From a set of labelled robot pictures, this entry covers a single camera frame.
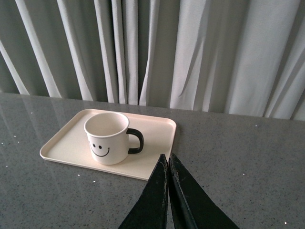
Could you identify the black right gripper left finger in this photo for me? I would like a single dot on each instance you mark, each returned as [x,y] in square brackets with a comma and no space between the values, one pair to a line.
[150,211]

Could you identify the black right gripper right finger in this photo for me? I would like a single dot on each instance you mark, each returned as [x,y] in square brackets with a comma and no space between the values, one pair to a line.
[191,206]

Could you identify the white smiley mug black handle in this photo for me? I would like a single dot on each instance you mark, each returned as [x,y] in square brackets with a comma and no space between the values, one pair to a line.
[110,138]

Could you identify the pale pink rectangular tray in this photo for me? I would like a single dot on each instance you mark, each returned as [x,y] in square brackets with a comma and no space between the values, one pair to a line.
[70,145]

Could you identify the white pleated curtain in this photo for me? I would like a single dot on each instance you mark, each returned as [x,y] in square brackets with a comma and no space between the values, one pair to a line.
[244,57]

